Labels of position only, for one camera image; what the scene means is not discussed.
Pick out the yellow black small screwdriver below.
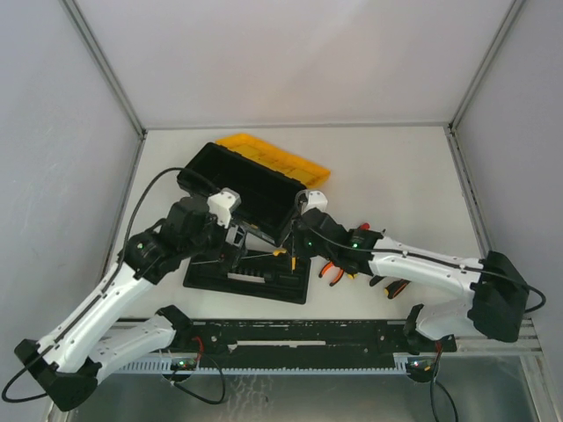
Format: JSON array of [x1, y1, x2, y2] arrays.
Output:
[[244, 249, 287, 259]]

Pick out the black toolbox tray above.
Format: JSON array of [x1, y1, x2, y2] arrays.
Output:
[[182, 253, 311, 305]]

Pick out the yellow black plastic toolbox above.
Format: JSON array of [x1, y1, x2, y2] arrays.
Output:
[[177, 133, 331, 246]]

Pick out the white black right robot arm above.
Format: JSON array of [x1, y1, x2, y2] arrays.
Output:
[[292, 208, 530, 343]]

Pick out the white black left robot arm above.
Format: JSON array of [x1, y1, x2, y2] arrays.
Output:
[[15, 188, 241, 411]]

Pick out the orange needle nose pliers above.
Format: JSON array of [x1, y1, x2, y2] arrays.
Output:
[[318, 261, 345, 287]]

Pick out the black orange combination pliers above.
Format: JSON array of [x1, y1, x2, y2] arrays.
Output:
[[369, 275, 410, 300]]

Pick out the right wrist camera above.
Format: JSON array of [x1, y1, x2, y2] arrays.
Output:
[[295, 189, 328, 215]]

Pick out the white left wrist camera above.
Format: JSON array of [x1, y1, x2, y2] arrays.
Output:
[[207, 188, 241, 229]]

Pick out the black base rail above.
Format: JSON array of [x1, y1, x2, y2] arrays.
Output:
[[174, 319, 436, 354]]

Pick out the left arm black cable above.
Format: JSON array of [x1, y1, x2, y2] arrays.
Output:
[[1, 166, 219, 404]]

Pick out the left base black cable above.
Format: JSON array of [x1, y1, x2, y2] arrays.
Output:
[[169, 345, 226, 404]]

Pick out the base black cable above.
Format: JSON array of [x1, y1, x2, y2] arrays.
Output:
[[169, 345, 226, 404], [429, 280, 546, 422]]

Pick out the grey cable duct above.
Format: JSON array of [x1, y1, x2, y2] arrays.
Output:
[[116, 353, 408, 376]]

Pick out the right base black cable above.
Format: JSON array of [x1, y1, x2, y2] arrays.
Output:
[[429, 280, 546, 422]]

